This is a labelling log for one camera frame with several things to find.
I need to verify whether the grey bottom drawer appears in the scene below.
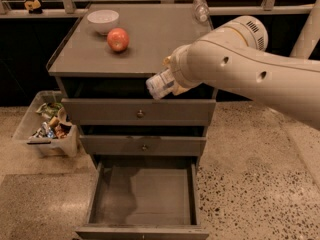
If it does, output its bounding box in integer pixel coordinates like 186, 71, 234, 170
76, 156, 208, 240

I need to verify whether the white slanted pillar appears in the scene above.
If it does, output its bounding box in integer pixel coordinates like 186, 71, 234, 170
290, 0, 320, 59

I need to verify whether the grey top drawer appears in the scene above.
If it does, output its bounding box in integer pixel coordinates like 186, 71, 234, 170
62, 98, 216, 126

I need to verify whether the green snack bag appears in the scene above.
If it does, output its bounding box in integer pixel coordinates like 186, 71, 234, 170
36, 102, 63, 119

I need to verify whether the blue snack packet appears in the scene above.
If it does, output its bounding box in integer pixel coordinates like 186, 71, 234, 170
31, 122, 56, 139

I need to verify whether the yellow black small object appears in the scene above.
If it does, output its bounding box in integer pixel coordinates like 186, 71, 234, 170
24, 0, 42, 14

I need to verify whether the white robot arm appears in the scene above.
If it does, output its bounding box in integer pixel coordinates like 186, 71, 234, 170
168, 16, 320, 130

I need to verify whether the brown snack packet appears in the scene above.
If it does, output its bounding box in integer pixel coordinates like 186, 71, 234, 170
54, 124, 71, 139

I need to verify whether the grey drawer cabinet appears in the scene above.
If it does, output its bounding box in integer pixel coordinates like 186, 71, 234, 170
46, 2, 229, 167

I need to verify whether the clear plastic storage bin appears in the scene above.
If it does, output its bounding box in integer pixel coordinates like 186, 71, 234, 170
13, 91, 78, 157

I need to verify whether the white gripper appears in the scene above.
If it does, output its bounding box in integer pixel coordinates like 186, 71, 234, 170
162, 45, 201, 96

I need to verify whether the grey middle drawer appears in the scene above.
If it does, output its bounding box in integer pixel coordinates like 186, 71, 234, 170
80, 135, 206, 156

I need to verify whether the white bowl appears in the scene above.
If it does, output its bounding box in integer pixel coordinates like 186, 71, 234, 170
87, 9, 119, 35

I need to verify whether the red apple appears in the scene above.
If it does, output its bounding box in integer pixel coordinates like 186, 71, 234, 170
107, 28, 130, 52

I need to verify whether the grey drawer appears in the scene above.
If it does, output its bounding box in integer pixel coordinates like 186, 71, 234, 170
62, 98, 216, 126
76, 156, 208, 240
80, 135, 206, 156

